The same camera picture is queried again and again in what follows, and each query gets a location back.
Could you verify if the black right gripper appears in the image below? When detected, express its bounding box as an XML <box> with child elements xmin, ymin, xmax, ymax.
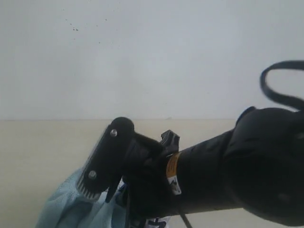
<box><xmin>123</xmin><ymin>130</ymin><xmax>235</xmax><ymax>219</ymax></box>

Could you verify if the light blue terry towel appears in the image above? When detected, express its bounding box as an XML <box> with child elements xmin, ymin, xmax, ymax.
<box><xmin>35</xmin><ymin>169</ymin><xmax>126</xmax><ymax>228</ymax></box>

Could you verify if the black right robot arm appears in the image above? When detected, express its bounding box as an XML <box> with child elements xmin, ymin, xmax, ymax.
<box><xmin>128</xmin><ymin>108</ymin><xmax>304</xmax><ymax>226</ymax></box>

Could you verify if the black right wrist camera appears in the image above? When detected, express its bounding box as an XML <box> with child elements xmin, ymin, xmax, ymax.
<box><xmin>76</xmin><ymin>117</ymin><xmax>164</xmax><ymax>202</ymax></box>

